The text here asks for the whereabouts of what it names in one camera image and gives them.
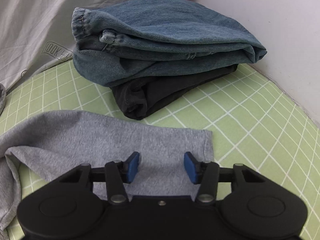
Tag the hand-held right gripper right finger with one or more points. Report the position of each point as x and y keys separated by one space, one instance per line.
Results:
x=191 y=167

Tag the folded blue jeans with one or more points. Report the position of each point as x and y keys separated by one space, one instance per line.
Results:
x=162 y=30

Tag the carrot printed grey sheet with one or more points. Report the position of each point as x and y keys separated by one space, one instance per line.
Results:
x=37 y=17

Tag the folded black pants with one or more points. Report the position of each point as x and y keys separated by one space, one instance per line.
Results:
x=155 y=95

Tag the green checked bed sheet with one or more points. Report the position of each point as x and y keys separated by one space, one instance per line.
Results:
x=250 y=130

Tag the grey zip hoodie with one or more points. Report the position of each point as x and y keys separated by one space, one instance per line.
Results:
x=75 y=135

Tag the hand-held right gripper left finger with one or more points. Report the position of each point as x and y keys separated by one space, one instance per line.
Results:
x=132 y=167

